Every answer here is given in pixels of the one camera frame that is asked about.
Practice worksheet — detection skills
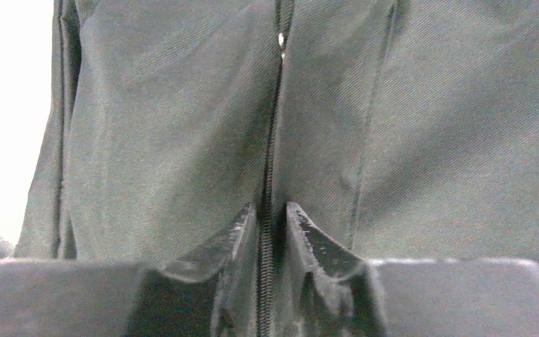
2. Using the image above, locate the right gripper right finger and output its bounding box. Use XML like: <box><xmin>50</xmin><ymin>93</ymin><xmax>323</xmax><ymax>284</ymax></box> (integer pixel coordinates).
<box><xmin>286</xmin><ymin>202</ymin><xmax>539</xmax><ymax>336</ymax></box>

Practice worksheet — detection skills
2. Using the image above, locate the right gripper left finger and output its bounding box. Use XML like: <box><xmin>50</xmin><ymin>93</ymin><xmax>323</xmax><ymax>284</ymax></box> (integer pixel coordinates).
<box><xmin>0</xmin><ymin>205</ymin><xmax>257</xmax><ymax>336</ymax></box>

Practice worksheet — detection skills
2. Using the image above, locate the black student backpack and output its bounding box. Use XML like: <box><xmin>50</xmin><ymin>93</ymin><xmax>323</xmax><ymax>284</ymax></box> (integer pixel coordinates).
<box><xmin>14</xmin><ymin>1</ymin><xmax>539</xmax><ymax>332</ymax></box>

